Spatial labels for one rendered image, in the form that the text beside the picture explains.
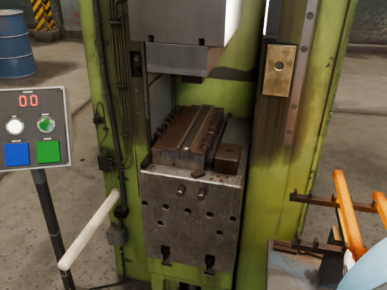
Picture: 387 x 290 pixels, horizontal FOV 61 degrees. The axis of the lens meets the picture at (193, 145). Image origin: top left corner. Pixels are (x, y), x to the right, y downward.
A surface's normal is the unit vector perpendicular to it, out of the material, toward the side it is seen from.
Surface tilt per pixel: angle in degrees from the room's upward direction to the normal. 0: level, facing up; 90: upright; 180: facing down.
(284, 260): 0
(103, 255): 0
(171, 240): 90
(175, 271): 90
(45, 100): 60
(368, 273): 53
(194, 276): 90
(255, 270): 90
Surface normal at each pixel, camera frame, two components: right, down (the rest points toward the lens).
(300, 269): 0.01, -0.87
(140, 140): -0.25, 0.48
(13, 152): 0.17, -0.01
